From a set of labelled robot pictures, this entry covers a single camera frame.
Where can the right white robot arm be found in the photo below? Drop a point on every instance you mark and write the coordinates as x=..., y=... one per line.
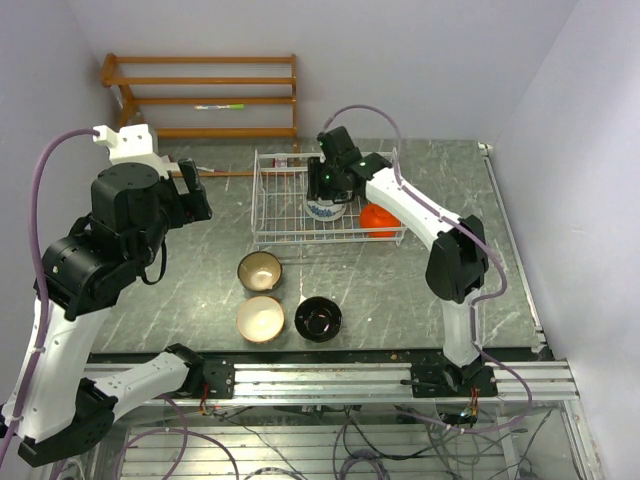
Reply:
x=457, y=262

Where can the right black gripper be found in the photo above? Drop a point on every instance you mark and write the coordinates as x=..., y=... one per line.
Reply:
x=316, y=167

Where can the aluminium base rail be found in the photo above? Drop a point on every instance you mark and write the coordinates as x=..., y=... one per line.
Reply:
x=381, y=379

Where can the blue patterned white bowl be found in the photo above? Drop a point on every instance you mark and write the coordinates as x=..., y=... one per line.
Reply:
x=324, y=210

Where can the white wire dish rack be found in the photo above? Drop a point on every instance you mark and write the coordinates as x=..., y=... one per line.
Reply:
x=287, y=208

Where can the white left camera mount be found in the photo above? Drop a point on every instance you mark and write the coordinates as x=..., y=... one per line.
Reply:
x=131, y=144

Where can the orange red bowl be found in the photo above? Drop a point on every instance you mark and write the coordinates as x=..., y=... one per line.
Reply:
x=378, y=219

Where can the wooden slatted shelf rack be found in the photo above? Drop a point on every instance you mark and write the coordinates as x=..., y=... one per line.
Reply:
x=111, y=75

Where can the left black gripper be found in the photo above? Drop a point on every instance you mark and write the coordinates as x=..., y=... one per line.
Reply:
x=194, y=205

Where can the green white pen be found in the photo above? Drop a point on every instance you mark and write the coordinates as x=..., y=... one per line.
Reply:
x=212, y=107

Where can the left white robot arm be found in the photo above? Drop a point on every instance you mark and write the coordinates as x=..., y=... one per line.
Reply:
x=56, y=410

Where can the brown bowl cream inside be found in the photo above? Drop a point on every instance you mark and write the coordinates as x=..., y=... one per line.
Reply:
x=260, y=319

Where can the dark bowl beige inside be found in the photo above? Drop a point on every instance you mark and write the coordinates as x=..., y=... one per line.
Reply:
x=260, y=271

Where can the glossy black bowl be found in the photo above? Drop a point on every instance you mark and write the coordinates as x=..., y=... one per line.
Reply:
x=318, y=319

